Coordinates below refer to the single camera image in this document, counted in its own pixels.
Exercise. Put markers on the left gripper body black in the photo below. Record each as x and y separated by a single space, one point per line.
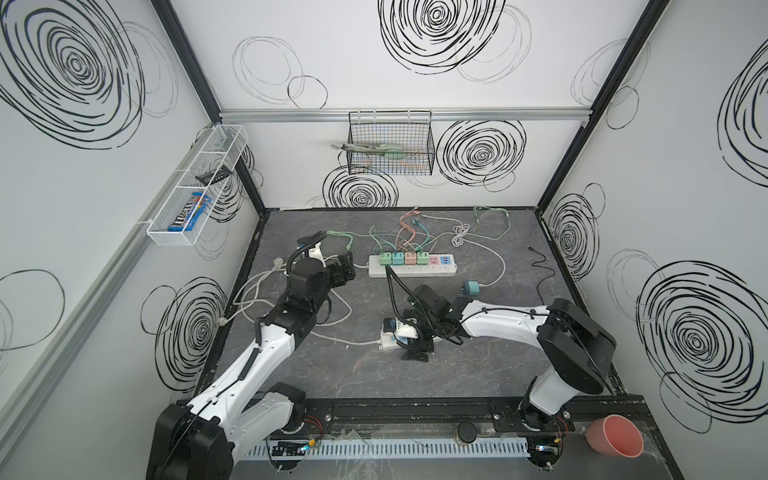
344 267

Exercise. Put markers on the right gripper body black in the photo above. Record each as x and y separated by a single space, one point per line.
417 339

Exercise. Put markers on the small blue white power strip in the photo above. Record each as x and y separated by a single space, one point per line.
390 337

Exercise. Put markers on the large multicolour power strip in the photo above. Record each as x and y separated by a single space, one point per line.
427 266

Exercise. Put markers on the pink charger plug with cable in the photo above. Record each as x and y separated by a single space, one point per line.
405 236

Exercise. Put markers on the green charger plug with cable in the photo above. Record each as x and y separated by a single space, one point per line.
350 238

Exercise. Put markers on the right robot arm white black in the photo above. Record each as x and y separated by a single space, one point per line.
579 351

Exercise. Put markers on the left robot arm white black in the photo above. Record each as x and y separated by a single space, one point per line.
211 433

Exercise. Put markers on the black round knob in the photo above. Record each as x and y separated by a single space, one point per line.
466 433

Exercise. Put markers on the blue candy packet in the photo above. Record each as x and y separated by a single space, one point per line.
186 219

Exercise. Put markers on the black remote control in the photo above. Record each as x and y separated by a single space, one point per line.
214 176

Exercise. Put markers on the green kitchen tongs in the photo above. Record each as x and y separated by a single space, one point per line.
387 150

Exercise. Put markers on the pink plastic cup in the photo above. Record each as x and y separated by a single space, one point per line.
615 435

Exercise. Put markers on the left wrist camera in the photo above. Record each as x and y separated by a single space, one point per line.
310 247

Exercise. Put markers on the black front rail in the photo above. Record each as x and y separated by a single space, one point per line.
505 413

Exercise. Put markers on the white wire shelf basket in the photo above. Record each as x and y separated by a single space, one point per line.
217 145

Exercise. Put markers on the white slotted cable duct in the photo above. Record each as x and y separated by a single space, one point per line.
429 448

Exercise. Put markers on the black wire basket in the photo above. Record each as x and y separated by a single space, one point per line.
392 142

